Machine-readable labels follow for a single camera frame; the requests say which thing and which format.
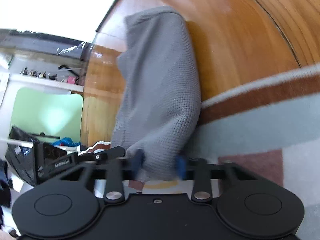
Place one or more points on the black device box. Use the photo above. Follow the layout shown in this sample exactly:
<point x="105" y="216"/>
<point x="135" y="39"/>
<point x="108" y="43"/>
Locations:
<point x="20" y="155"/>

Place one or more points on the metal shoe rack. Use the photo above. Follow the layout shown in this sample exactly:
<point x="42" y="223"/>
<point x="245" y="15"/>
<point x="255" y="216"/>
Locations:
<point x="32" y="73"/>

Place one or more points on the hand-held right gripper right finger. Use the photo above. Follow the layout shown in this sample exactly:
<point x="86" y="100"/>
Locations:
<point x="180" y="167"/>

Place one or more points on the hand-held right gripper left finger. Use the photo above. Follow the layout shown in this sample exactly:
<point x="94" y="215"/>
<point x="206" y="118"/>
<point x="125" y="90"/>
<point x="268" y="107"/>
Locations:
<point x="138" y="162"/>

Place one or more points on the checkered red and white mat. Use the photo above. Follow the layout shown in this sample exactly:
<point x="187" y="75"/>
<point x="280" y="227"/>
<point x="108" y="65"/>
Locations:
<point x="262" y="120"/>

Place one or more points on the pink box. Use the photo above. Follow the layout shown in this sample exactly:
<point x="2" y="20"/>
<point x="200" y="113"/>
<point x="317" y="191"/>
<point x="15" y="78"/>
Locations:
<point x="71" y="80"/>

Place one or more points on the blue plastic bag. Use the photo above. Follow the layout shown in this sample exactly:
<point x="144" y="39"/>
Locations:
<point x="65" y="142"/>

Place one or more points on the white panel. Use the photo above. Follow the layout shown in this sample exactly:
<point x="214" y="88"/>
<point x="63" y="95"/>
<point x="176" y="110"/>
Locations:
<point x="62" y="5"/>

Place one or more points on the light green mat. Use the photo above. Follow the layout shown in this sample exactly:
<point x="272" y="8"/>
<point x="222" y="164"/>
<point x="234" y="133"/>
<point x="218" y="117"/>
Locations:
<point x="45" y="112"/>

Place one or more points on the clear plastic film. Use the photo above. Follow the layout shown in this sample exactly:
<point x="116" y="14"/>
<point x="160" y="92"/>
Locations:
<point x="70" y="48"/>

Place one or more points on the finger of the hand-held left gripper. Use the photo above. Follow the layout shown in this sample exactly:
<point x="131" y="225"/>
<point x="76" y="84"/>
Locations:
<point x="110" y="153"/>

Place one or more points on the grey knit garment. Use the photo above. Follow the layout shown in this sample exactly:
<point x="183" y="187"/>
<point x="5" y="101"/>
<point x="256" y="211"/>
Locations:
<point x="160" y="92"/>

